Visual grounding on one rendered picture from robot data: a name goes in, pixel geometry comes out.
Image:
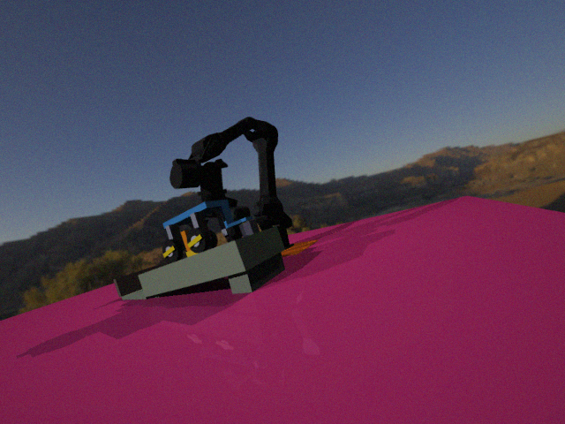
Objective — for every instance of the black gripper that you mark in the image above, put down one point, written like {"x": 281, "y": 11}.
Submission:
{"x": 215, "y": 193}

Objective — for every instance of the grey ramp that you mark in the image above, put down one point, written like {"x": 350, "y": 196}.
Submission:
{"x": 248, "y": 263}

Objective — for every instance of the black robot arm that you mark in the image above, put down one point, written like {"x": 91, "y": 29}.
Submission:
{"x": 268, "y": 211}

